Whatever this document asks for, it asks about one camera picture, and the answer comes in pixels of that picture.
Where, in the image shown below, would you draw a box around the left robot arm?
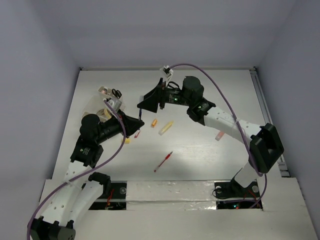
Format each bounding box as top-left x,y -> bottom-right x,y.
27,110 -> 144,240

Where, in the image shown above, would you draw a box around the beige masking tape roll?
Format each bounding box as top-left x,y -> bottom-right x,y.
96,108 -> 112,120

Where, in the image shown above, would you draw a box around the cream divided pen holder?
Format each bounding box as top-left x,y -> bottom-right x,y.
97,86 -> 123,100

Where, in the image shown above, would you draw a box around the pink white stapler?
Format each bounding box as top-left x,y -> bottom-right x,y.
100,87 -> 109,95

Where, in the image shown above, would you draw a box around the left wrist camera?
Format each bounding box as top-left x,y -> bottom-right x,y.
103,97 -> 123,112

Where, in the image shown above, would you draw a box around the white perforated storage basket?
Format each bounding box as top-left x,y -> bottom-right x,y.
82,95 -> 109,123

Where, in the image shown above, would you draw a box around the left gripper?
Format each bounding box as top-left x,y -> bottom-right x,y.
95,108 -> 144,144

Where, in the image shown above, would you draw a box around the pink glue bottle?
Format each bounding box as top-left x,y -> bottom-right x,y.
215,131 -> 225,141

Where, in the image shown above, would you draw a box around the yellow highlighter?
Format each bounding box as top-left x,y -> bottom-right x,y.
158,121 -> 174,136

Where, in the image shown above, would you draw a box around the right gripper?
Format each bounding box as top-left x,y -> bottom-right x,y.
137,77 -> 193,113

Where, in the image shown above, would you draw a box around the red gel pen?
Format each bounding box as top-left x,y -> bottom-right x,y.
153,151 -> 173,173

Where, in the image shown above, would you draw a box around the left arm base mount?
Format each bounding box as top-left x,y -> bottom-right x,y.
89,181 -> 127,211

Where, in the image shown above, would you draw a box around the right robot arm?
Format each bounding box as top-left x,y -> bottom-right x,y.
137,76 -> 284,196

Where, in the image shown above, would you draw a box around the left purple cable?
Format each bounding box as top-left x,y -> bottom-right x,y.
26,99 -> 127,240

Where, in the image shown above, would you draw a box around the yellow eraser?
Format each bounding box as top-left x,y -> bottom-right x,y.
120,138 -> 131,144

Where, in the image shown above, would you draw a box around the black handled scissors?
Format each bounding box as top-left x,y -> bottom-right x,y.
111,88 -> 122,99

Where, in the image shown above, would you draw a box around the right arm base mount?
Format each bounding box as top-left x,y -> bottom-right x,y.
212,180 -> 263,210

